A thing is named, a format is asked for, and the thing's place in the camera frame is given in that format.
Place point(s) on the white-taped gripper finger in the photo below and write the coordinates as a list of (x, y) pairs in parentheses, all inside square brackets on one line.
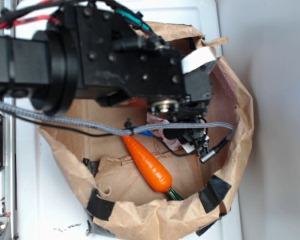
[(201, 57)]

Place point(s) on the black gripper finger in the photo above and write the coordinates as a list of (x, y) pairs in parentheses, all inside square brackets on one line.
[(192, 140)]

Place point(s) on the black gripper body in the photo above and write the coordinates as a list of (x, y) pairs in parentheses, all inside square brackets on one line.
[(109, 62)]

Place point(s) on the white paper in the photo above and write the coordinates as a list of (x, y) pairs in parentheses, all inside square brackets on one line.
[(156, 120)]

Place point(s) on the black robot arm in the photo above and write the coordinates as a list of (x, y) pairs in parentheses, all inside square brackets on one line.
[(37, 67)]

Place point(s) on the blue sponge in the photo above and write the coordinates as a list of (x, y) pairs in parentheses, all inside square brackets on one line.
[(147, 133)]

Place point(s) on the orange plastic carrot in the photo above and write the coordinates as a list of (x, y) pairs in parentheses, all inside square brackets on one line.
[(155, 174)]

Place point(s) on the brown paper bag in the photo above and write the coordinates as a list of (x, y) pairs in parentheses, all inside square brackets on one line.
[(104, 178)]

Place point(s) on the aluminium frame rail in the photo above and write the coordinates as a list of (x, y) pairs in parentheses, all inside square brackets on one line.
[(8, 215)]

